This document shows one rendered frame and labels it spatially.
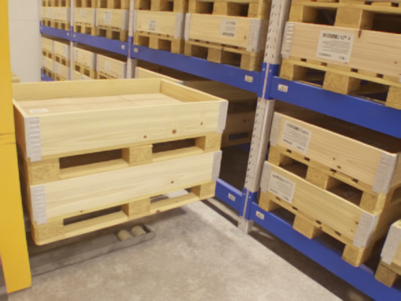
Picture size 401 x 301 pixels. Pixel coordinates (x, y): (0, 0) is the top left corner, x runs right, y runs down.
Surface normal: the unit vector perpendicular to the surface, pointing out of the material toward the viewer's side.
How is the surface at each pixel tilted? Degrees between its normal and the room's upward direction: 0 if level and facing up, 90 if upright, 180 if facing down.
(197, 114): 90
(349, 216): 90
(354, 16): 90
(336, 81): 90
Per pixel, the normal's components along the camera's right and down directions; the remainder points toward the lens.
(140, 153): 0.62, 0.33
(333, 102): -0.78, 0.14
